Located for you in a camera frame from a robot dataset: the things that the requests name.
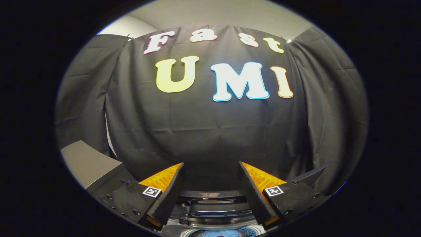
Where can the black washing machine lid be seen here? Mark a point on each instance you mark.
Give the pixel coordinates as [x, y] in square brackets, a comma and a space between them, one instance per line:
[213, 210]

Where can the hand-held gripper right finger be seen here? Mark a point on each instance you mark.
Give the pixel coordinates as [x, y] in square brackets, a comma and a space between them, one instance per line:
[251, 197]

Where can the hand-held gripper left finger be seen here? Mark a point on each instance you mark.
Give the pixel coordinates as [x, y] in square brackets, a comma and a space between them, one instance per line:
[167, 197]

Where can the dark grey washing machine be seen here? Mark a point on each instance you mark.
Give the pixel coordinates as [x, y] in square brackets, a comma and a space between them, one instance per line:
[177, 232]

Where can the grey cabinet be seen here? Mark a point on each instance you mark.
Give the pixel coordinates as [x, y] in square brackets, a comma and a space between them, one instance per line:
[88, 164]

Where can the light blue polo shirt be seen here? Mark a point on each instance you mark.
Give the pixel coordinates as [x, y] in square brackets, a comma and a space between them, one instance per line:
[217, 233]

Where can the black backdrop cloth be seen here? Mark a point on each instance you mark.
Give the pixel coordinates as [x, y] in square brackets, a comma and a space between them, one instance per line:
[213, 131]

